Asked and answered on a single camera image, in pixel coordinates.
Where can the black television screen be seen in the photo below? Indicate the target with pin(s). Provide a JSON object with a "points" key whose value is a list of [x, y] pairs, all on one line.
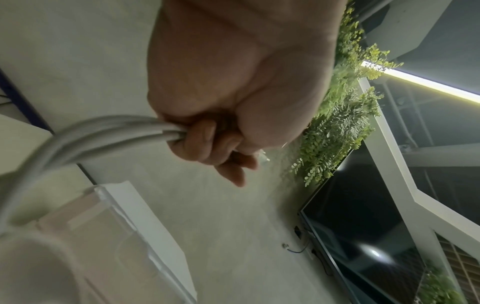
{"points": [[375, 237]]}

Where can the person's left hand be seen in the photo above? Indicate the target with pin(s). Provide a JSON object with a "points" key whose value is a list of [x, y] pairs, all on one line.
{"points": [[240, 74]]}

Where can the green artificial plant wall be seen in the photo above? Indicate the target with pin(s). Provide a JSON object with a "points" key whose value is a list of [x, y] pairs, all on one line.
{"points": [[343, 112]]}

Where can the small green plant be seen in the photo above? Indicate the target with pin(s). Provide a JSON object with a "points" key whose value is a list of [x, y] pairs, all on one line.
{"points": [[438, 286]]}

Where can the LED light strip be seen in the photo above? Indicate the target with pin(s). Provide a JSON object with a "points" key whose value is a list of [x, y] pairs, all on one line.
{"points": [[427, 84]]}

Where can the clear plastic box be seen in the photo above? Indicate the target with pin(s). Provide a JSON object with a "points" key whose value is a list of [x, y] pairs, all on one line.
{"points": [[112, 237]]}

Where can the white cabinet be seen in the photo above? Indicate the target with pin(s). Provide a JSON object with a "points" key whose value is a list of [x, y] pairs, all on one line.
{"points": [[157, 225]]}

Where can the white frame beam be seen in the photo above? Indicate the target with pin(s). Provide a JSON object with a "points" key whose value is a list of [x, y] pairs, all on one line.
{"points": [[397, 166]]}

